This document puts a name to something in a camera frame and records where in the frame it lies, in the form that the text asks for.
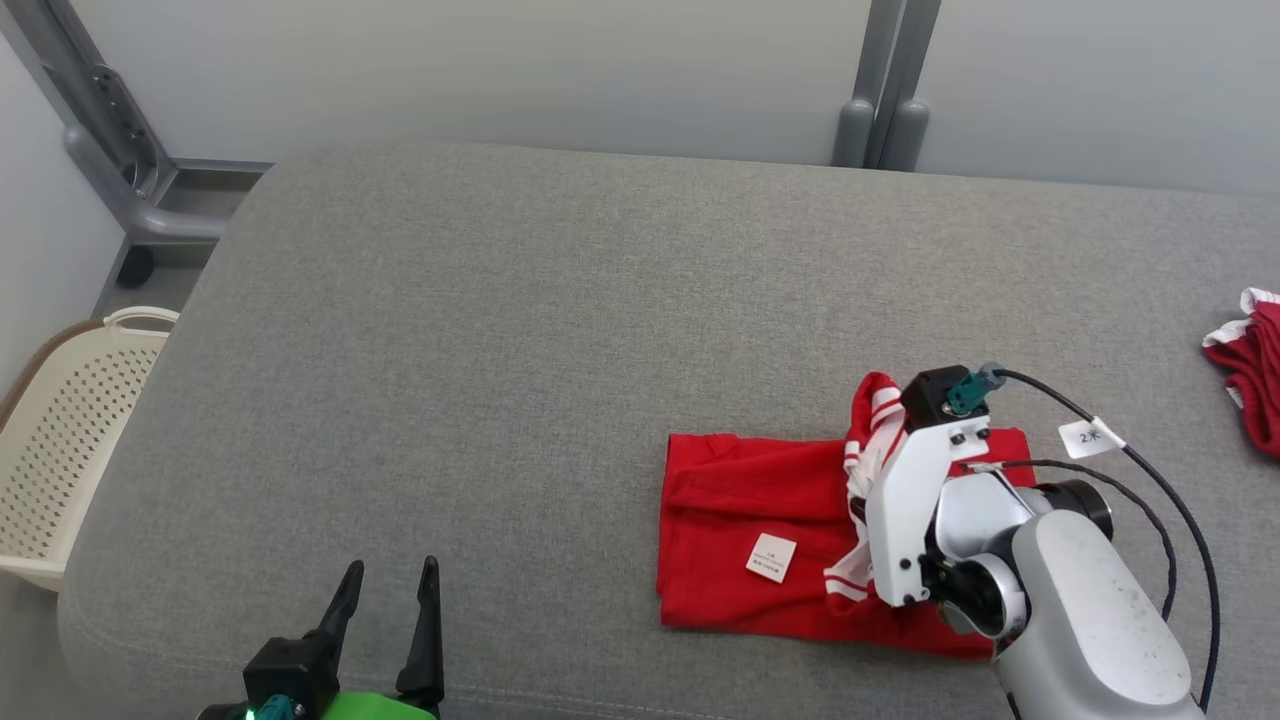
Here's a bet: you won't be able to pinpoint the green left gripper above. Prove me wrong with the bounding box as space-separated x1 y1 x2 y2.
316 555 445 720

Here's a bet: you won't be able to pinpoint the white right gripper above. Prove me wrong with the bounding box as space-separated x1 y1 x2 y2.
864 419 994 609

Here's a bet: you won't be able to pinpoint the red number 23 jersey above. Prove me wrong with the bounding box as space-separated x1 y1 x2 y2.
656 371 1037 662

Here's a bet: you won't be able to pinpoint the red white-striped shorts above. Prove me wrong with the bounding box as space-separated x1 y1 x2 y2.
1202 288 1280 460

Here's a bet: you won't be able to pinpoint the cream perforated laundry basket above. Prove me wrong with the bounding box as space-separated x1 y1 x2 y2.
0 306 182 594

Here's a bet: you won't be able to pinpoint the black caster wheel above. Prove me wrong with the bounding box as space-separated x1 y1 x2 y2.
117 244 157 292

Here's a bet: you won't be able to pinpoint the white printed cable tag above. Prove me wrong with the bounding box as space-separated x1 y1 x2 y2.
1057 416 1127 462

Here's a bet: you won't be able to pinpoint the thin black cable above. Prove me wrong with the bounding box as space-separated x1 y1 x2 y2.
963 458 1180 623

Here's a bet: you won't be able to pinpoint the grey metal frame post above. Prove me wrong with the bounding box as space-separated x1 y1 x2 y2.
878 0 943 173
832 0 907 169

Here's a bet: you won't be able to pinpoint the grey metal corner frame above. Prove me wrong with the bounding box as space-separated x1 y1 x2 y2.
0 0 273 247

